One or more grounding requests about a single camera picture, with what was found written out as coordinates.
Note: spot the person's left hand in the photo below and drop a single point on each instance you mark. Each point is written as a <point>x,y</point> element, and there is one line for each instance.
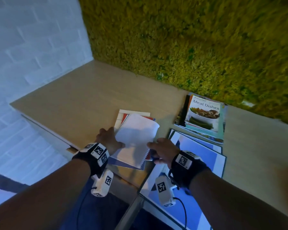
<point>108,140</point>

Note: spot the person's right hand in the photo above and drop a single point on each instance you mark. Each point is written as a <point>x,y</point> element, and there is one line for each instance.
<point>165,152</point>

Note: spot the blue pen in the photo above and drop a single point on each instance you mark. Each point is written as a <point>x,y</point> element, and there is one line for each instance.
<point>154,156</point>

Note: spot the white book red grid lines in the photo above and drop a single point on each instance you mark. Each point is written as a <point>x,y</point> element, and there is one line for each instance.
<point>121,114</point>

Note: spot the small beige notebook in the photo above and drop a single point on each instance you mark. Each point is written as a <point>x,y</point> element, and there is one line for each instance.
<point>136,136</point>

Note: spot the large blue photo folder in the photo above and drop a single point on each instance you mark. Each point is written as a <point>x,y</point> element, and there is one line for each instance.
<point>206,160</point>

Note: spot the Meat Dishes cookbook pile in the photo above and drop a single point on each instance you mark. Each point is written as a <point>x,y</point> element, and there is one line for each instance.
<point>224,117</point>

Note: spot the person's left forearm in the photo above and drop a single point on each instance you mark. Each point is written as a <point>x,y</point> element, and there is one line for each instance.
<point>38,201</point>

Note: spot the person's right forearm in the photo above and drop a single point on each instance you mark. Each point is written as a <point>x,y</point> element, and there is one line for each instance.
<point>230,206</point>

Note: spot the black marker wristband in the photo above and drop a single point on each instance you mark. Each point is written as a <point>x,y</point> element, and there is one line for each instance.
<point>88,160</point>
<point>192,172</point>

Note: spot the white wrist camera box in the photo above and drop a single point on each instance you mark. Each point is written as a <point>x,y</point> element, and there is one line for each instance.
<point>164,191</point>
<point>102,184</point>

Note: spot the small white wall label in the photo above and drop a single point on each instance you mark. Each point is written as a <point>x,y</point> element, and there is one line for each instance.
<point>248,102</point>

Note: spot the green moss wall panel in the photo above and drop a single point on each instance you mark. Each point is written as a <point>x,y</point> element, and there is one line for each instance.
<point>194,40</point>

